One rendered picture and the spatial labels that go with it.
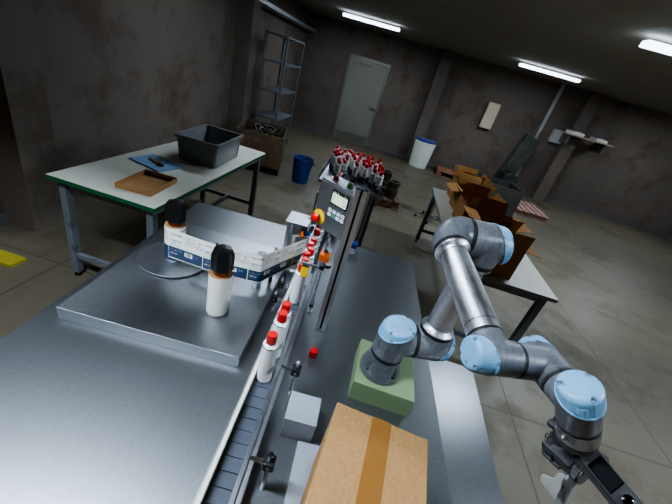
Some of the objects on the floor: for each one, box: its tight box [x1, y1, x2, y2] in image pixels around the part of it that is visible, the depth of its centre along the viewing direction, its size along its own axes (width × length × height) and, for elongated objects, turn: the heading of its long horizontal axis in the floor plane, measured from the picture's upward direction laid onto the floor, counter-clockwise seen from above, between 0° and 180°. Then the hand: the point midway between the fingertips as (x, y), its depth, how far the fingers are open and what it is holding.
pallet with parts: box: [370, 169, 401, 211], centre depth 598 cm, size 91×132×47 cm
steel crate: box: [477, 173, 525, 217], centre depth 678 cm, size 78×96×65 cm
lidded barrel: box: [409, 136, 437, 169], centre depth 905 cm, size 59×59×72 cm
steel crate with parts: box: [236, 118, 288, 176], centre depth 572 cm, size 96×111×68 cm
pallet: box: [515, 200, 549, 221], centre depth 790 cm, size 108×74×10 cm
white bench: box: [45, 141, 266, 276], centre depth 311 cm, size 190×75×80 cm, turn 146°
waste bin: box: [292, 154, 315, 185], centre depth 554 cm, size 38×35×44 cm
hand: (583, 494), depth 74 cm, fingers open, 14 cm apart
